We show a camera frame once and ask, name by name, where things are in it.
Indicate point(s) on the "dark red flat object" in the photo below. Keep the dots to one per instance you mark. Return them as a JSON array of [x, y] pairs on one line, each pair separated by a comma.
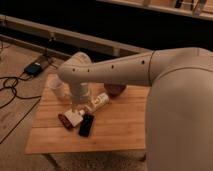
[[65, 121]]

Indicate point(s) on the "dark red ceramic bowl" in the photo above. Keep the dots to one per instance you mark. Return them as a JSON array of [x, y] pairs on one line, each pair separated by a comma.
[[114, 90]]

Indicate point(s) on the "blue power adapter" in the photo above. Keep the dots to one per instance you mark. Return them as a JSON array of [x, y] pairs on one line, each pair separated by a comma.
[[33, 69]]

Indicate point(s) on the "white plastic cup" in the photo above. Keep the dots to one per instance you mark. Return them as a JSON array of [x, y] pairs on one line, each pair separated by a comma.
[[56, 86]]

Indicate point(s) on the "white labelled bottle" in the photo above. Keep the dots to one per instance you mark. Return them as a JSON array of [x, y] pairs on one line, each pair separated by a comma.
[[101, 100]]

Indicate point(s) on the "wooden table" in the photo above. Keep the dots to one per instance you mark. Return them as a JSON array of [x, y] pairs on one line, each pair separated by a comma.
[[120, 125]]

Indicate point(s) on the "white box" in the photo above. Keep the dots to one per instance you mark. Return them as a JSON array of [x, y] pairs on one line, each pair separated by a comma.
[[75, 117]]

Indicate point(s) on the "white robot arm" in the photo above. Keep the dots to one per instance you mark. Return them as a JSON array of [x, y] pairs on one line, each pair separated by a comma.
[[179, 107]]

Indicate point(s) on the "black rectangular object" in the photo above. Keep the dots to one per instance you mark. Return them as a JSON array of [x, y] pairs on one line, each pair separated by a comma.
[[86, 125]]

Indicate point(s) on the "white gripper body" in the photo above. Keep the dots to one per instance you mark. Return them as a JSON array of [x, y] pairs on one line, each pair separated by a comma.
[[79, 94]]

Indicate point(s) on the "long wooden shelf rail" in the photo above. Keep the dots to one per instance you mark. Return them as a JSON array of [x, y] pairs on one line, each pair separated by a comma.
[[80, 40]]

